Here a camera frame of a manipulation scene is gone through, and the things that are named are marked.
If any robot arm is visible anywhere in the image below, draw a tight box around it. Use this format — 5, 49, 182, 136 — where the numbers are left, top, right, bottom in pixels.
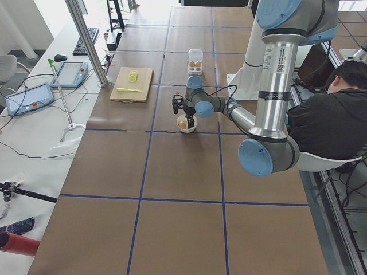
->
173, 1, 339, 176

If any black computer mouse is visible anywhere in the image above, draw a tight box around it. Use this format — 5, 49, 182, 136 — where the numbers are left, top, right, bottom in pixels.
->
54, 54, 68, 62

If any black tripod rod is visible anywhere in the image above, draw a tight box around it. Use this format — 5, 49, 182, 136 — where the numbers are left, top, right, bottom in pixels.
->
0, 182, 57, 203

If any far teach pendant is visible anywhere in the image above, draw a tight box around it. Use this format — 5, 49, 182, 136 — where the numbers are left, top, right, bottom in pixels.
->
57, 61, 88, 89

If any white bowl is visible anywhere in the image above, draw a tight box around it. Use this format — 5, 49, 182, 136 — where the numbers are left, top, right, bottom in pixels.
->
176, 114, 198, 133

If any blue patterned cloth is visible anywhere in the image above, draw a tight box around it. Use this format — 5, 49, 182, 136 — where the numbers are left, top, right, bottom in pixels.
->
1, 217, 35, 235

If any black keyboard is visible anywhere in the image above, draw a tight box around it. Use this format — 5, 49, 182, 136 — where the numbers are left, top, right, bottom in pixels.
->
72, 27, 100, 56

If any clear plastic egg box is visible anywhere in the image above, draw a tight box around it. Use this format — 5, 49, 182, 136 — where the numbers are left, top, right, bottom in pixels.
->
188, 49, 204, 75

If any near teach pendant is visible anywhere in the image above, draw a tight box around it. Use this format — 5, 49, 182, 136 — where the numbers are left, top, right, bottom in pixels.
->
5, 83, 54, 116

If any red cylinder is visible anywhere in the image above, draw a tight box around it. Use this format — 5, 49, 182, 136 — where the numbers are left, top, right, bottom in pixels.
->
1, 231, 40, 256

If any yellow plastic knife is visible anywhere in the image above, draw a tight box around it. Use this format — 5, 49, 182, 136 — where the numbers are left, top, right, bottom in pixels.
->
116, 88, 142, 92

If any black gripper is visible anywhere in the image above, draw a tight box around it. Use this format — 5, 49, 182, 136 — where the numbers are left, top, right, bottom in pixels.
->
183, 104, 196, 129

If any white chair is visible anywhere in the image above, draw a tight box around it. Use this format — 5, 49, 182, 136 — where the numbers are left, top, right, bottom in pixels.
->
297, 152, 362, 172

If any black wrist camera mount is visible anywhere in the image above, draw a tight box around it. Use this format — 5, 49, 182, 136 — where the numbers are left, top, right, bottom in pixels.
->
172, 94, 185, 115

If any brown egg from bowl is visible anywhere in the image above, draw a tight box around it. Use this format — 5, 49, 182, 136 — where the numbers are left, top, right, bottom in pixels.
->
178, 121, 187, 129

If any seated person in black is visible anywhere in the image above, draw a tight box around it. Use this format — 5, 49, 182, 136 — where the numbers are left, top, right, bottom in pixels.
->
287, 61, 366, 159

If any metal grabber stick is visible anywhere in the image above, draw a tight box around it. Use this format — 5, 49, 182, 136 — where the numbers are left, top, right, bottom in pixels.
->
48, 58, 86, 143

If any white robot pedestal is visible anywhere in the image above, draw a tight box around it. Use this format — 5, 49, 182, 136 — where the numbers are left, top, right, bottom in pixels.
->
227, 20, 265, 100

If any aluminium frame post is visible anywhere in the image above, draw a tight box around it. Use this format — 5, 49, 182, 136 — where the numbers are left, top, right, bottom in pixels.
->
65, 0, 108, 87

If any teach pendant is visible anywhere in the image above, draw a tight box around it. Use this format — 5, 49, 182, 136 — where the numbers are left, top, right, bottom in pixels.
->
5, 83, 54, 116
57, 61, 88, 89

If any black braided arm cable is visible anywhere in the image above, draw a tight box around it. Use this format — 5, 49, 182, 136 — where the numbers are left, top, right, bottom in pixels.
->
205, 84, 244, 121

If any wooden cutting board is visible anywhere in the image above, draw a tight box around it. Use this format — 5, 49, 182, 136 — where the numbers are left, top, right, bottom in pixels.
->
110, 67, 153, 102

